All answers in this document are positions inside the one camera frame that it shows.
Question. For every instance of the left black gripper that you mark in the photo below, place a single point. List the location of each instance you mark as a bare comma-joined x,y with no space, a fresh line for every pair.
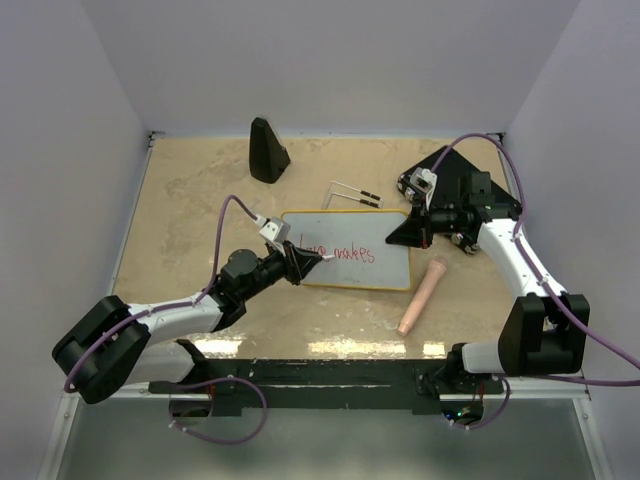
297,262

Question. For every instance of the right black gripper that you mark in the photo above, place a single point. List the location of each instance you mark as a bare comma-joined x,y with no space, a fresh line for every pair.
415,231

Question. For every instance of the yellow framed whiteboard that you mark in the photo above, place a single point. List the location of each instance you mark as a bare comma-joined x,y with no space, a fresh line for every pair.
357,238

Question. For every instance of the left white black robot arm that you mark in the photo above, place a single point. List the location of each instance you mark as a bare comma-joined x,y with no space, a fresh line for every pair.
113,342

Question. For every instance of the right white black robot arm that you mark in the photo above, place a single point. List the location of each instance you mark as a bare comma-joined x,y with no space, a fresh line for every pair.
543,333

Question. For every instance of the black flat electronic box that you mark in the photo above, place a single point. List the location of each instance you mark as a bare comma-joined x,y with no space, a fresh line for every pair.
460,184

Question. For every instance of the black wedge stand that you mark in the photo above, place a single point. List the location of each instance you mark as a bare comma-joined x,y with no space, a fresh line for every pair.
268,157

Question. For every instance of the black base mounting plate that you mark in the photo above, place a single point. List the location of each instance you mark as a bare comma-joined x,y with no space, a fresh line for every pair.
415,385

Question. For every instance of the pink plastic handle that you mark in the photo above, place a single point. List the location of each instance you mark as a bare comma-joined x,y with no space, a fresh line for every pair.
436,269

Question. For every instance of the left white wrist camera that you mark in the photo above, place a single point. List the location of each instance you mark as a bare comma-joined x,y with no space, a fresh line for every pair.
274,231

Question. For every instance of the metal wire board stand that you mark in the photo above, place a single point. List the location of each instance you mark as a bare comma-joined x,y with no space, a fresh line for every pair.
363,197

